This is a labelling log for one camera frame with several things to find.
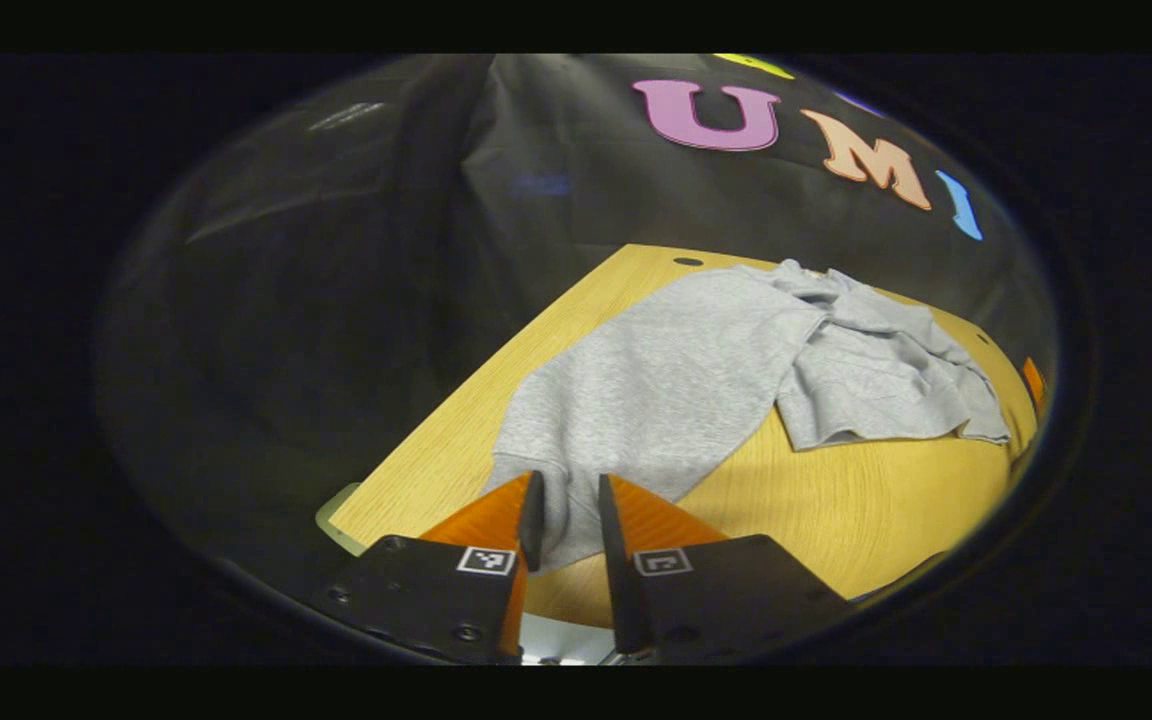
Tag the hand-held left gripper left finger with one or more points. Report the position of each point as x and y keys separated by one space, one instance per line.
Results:
x=533 y=520

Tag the black backdrop cloth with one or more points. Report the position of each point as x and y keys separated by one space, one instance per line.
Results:
x=536 y=220

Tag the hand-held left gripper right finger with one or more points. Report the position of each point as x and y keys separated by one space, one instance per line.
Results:
x=616 y=560

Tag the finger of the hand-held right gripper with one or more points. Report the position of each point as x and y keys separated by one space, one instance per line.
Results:
x=1034 y=382

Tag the grey sweatshirt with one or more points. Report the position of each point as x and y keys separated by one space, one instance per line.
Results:
x=666 y=380

